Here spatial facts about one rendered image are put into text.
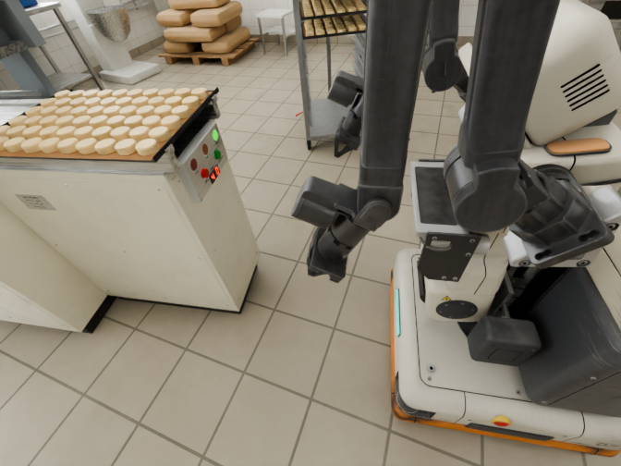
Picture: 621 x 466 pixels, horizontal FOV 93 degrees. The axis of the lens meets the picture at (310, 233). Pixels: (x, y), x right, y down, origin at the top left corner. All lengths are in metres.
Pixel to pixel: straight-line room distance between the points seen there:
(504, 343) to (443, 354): 0.26
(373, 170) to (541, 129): 0.27
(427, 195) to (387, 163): 0.36
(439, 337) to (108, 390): 1.33
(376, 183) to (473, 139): 0.11
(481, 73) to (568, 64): 0.19
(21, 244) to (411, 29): 1.41
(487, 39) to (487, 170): 0.12
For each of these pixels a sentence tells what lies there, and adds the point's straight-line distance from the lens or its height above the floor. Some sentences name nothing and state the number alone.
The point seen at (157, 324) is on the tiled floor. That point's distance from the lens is 1.64.
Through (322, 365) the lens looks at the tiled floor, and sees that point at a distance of 1.33.
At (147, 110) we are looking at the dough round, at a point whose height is 0.92.
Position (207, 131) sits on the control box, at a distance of 1.01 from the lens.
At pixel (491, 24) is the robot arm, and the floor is 1.19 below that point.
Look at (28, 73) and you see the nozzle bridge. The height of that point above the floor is 0.93.
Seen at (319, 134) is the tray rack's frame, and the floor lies 0.15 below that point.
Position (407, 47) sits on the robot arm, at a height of 1.18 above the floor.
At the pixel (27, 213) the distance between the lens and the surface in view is 1.40.
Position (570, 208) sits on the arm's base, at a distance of 0.47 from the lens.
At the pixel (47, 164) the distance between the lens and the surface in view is 1.12.
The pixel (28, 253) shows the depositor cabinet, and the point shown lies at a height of 0.51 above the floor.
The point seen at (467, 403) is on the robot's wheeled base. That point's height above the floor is 0.27.
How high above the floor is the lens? 1.27
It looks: 47 degrees down
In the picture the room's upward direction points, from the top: 7 degrees counter-clockwise
